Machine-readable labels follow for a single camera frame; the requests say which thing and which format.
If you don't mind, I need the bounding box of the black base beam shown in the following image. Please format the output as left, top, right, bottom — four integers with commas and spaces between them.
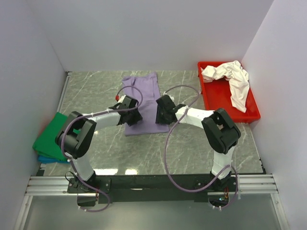
67, 174, 236, 207

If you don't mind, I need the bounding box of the red plastic bin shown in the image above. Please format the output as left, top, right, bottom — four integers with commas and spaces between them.
198, 61, 260, 123

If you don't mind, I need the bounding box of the blue folded t-shirt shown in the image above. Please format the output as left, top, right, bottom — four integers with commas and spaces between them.
37, 156, 68, 164

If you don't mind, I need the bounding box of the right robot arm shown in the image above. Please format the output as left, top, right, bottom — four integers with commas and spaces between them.
156, 94, 241, 191

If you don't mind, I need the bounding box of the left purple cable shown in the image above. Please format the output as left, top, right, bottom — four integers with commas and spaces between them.
61, 85, 144, 213

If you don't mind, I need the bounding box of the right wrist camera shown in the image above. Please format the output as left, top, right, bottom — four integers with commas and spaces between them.
167, 94, 175, 102

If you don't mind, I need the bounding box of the purple t-shirt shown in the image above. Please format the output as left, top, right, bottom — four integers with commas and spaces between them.
122, 72, 169, 136

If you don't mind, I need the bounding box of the aluminium rail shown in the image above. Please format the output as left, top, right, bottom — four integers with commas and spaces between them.
25, 174, 279, 196

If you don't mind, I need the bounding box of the white t-shirt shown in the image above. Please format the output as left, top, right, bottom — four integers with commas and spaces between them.
201, 60, 250, 113

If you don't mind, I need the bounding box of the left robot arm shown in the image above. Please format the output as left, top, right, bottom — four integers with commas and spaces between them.
55, 95, 142, 193

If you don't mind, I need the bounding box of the green folded t-shirt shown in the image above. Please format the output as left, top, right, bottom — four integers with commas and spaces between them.
32, 112, 67, 161

